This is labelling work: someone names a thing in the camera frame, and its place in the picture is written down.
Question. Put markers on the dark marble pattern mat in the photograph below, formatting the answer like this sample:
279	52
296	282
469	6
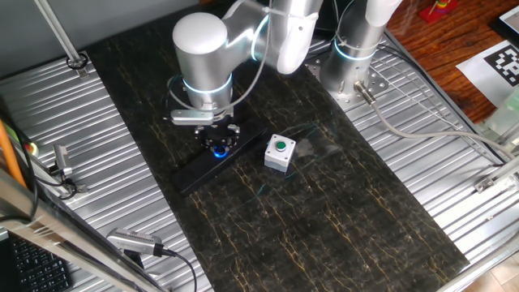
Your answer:
324	223

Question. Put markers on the aluminium frame beam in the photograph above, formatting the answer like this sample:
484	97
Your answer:
48	231

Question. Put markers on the silver camera on black stand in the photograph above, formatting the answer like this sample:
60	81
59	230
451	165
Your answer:
131	240

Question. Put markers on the red and yellow stop button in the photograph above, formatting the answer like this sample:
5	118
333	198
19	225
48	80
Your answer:
32	149

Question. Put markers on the black keyboard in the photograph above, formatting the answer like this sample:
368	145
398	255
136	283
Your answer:
36	267

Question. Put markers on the white sheet with black marker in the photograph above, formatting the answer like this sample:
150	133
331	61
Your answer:
482	77

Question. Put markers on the aluminium rail with bracket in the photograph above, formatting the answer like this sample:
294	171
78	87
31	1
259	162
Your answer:
496	176

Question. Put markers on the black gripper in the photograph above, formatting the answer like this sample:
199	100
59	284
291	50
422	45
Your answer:
218	133

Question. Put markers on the white box with green button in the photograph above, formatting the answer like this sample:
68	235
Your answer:
275	160

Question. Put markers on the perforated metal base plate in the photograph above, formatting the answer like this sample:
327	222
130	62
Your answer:
379	85

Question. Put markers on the orange pole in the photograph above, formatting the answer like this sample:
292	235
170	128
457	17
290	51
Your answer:
9	154

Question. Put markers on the dark tablet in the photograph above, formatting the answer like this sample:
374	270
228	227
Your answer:
507	22

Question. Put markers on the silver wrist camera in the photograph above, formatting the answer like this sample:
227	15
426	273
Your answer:
192	117

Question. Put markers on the translucent plastic container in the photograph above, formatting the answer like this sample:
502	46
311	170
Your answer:
504	115

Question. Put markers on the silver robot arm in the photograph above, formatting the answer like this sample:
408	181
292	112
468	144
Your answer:
200	52

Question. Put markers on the black speaker bar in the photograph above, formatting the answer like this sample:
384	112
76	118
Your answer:
194	178

